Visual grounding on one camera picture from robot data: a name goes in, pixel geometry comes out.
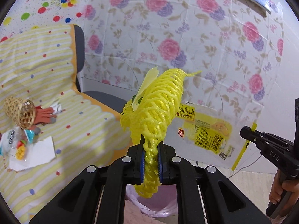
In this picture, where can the pink trash bag bin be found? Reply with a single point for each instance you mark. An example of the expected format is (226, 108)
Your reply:
(162, 204)

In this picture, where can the clear yellow snack wrapper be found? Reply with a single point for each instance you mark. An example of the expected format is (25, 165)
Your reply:
(205, 135)

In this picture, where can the clear candy wrapper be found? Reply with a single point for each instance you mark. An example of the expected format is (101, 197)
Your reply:
(15, 142)

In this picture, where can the dark grey chair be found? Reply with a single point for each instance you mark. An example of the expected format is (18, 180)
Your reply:
(91, 79)

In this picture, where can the yellow striped chair cover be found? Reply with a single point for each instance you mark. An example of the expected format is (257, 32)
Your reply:
(41, 65)

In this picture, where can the small crumpled silver wrapper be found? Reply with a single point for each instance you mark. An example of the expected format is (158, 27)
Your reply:
(57, 107)

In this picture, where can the white paper sheet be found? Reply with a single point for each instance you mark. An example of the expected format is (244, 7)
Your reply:
(38, 153)

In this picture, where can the woven bamboo basket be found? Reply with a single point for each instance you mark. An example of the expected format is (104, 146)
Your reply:
(21, 111)

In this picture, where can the person's right hand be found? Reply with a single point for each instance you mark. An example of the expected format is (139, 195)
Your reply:
(278, 188)

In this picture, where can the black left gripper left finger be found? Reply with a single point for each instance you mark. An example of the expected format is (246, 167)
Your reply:
(96, 195)

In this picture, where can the yellow foam fruit net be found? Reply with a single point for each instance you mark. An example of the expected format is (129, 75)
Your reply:
(148, 115)

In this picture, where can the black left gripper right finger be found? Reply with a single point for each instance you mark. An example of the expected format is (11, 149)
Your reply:
(205, 195)

